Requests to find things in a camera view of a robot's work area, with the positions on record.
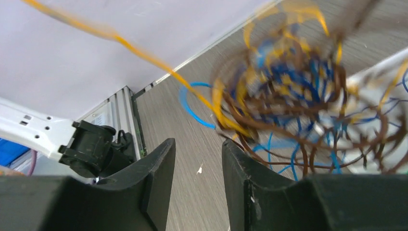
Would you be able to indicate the white plastic bin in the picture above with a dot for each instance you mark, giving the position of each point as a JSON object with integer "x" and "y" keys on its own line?
{"x": 368, "y": 131}

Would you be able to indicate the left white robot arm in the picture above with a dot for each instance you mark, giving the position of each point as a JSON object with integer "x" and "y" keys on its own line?
{"x": 99, "y": 144}

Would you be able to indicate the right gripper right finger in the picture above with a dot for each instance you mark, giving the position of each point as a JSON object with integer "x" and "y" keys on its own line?
{"x": 259, "y": 199}

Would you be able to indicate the aluminium frame rail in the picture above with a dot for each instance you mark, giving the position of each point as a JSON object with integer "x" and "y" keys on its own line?
{"x": 120, "y": 111}

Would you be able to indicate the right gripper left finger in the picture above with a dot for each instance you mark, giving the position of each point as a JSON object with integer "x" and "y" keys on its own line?
{"x": 133, "y": 199}

